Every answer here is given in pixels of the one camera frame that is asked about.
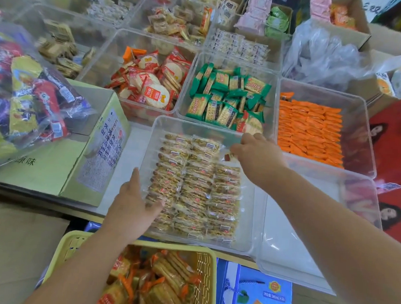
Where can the pile of orange-edged cracker packets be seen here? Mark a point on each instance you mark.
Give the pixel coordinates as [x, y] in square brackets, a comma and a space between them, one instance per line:
[153, 284]

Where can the person's left thumb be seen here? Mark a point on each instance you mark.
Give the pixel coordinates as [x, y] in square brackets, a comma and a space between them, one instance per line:
[135, 180]

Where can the clear bin holding cracker rows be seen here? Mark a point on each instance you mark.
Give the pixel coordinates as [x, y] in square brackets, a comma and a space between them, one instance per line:
[248, 208]

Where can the pile of green cracker packets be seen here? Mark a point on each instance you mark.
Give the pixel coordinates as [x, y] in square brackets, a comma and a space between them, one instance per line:
[226, 99]

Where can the red gift box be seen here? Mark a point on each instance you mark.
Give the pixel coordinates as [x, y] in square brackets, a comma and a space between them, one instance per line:
[398, 157]

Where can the clear bin holding orange packets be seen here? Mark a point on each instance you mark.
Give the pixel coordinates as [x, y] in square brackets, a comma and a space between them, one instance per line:
[357, 133]

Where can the cardboard box with pink-green packets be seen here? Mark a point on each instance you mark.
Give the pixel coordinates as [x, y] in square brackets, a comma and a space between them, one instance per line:
[288, 15]

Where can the open brown cardboard box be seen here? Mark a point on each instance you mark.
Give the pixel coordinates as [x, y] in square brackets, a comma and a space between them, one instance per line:
[398, 64]

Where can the pile of pink snack packets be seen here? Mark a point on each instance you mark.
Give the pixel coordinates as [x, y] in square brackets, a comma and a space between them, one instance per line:
[253, 15]

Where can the flat brown cardboard box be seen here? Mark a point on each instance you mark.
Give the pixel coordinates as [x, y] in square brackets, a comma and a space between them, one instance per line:
[11, 253]

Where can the person's left forearm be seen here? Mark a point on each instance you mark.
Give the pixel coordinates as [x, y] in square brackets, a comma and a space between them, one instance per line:
[82, 272]

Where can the crumpled clear plastic bag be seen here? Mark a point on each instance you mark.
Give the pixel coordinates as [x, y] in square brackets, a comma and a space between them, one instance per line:
[323, 59]

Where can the rows of clear-wrapped crackers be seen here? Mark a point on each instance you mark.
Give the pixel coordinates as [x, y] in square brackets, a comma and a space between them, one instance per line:
[193, 187]

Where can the clear bin holding red packets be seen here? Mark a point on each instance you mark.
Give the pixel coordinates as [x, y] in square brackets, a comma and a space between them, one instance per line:
[104, 61]

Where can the person's left hand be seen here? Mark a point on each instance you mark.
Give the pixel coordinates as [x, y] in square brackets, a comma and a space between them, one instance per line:
[127, 213]

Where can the clear bin holding tan packets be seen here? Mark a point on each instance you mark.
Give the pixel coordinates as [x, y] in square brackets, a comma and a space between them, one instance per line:
[28, 21]

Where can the empty clear plastic bin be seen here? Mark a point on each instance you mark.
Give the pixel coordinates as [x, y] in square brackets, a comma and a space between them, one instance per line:
[293, 239]

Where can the single small cracker packet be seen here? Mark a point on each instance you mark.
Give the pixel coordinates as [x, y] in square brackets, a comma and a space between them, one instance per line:
[230, 157]

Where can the clear bin holding green packets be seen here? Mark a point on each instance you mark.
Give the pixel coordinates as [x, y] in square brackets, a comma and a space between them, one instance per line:
[193, 64]

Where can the pile of light-green snack packets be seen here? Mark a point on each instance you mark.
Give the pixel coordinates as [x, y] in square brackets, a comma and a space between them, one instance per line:
[277, 23]

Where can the clear bin holding white packets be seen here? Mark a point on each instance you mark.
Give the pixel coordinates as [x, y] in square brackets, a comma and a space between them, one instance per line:
[275, 56]

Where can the clear bin holding beige packets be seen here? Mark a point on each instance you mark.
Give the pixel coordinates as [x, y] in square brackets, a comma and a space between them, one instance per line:
[142, 9]

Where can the pile of pale wrapped candies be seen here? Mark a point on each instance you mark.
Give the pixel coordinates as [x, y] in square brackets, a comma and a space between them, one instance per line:
[107, 10]

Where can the person's right forearm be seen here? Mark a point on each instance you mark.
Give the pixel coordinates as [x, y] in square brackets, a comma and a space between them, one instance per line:
[334, 248]

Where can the yellow plastic basket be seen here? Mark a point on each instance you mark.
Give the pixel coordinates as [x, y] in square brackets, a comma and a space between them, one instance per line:
[205, 280]

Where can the person's right thumb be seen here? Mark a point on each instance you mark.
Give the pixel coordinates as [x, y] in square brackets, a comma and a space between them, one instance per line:
[238, 151]

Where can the pile of orange snack packets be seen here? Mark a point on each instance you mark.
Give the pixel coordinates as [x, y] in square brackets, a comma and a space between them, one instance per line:
[308, 130]

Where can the pile of tan snack packets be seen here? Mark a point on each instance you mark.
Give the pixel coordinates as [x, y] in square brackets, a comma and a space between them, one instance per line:
[58, 49]

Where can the large clear bag of snacks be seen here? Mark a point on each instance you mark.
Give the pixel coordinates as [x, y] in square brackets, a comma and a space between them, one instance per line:
[22, 103]

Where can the cardboard box with pink-orange packets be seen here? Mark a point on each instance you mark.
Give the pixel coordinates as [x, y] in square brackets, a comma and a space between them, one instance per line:
[360, 17]

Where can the person's right hand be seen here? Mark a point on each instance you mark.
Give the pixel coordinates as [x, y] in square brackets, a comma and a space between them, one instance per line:
[260, 159]

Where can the light green cardboard box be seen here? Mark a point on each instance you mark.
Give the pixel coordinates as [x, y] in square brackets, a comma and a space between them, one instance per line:
[55, 167]

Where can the blue almond gift box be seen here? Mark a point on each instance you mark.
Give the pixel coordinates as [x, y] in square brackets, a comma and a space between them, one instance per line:
[262, 298]

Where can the pile of small white packets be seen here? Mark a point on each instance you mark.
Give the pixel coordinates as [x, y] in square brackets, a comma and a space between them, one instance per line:
[238, 47]

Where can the pile of beige biscuit packets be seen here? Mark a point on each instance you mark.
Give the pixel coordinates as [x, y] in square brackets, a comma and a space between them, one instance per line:
[177, 23]

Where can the pile of red rice-cracker packets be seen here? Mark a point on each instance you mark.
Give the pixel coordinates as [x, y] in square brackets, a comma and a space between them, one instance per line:
[150, 81]

